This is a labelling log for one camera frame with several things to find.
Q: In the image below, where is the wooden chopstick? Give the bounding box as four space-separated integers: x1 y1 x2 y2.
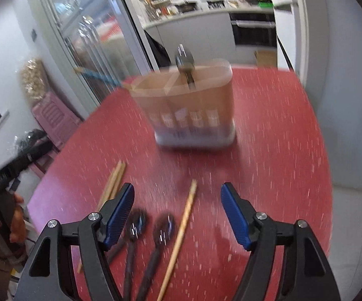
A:
77 162 127 273
156 179 198 301
97 161 123 212

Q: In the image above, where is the glass door cabinet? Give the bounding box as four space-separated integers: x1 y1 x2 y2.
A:
27 0 152 107

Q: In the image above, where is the clear bag of popcorn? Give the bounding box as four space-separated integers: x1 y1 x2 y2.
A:
21 57 48 101

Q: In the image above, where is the black built-in oven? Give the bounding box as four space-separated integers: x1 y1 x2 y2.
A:
229 13 277 46

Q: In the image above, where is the white kitchen counter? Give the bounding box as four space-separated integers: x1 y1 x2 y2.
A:
134 0 277 68

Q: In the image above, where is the dark plastic bag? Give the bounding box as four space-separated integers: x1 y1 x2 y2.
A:
14 128 48 153

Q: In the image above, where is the person's left hand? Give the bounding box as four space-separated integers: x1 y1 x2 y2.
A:
0 193 29 245

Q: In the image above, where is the black-handled spoon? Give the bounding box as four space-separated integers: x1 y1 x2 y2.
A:
123 208 149 301
135 214 176 301

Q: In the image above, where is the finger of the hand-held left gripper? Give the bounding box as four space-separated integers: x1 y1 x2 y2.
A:
12 142 54 175

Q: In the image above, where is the metal spoon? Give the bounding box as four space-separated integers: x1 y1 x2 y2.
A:
175 45 197 90

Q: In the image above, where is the cardboard box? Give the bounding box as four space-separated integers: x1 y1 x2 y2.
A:
254 50 277 68

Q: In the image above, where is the beige utensil holder white base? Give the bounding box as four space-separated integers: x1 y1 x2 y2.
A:
130 58 236 149

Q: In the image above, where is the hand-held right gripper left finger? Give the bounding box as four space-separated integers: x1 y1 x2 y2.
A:
16 182 136 301

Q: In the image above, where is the pink plastic stool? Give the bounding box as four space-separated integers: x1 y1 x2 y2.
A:
32 92 83 176

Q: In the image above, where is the blue-handled utensil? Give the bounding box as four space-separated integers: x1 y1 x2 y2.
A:
74 67 134 90

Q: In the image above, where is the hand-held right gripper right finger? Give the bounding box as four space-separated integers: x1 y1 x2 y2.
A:
220 182 341 301

